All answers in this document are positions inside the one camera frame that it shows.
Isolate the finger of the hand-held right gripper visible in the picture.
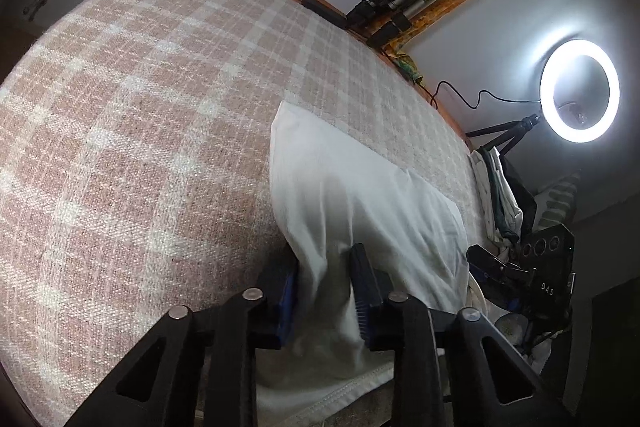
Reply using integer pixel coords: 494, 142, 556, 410
467, 244, 538, 290
500, 291, 527, 314

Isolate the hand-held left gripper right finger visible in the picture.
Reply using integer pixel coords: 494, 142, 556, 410
350, 243, 576, 427

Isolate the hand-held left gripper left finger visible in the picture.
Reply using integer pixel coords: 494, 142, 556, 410
65, 252, 301, 427

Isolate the white t-shirt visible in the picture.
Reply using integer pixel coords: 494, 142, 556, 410
255, 99, 471, 427

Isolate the pile of clothes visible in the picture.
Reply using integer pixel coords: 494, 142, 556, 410
470, 146, 538, 259

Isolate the white crumpled bag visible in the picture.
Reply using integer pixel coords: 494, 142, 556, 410
492, 311, 553, 375

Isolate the green striped pillow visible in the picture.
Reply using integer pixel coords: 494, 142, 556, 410
532, 172, 583, 229

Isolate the gooseneck phone holder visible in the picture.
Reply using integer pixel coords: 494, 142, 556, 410
557, 103, 589, 126

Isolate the pink plaid blanket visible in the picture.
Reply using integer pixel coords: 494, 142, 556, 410
0, 0, 488, 427

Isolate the tripod with colourful scarves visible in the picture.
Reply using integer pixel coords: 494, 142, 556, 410
382, 0, 527, 84

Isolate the flat black bar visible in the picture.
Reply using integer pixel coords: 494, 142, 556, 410
300, 0, 348, 28

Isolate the black ring light tripod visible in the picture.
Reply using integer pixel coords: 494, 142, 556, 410
465, 116, 543, 156

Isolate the black ring light cable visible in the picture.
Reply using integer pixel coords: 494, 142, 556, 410
420, 81, 543, 108

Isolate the white ring light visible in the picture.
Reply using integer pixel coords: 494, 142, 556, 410
539, 38, 621, 144

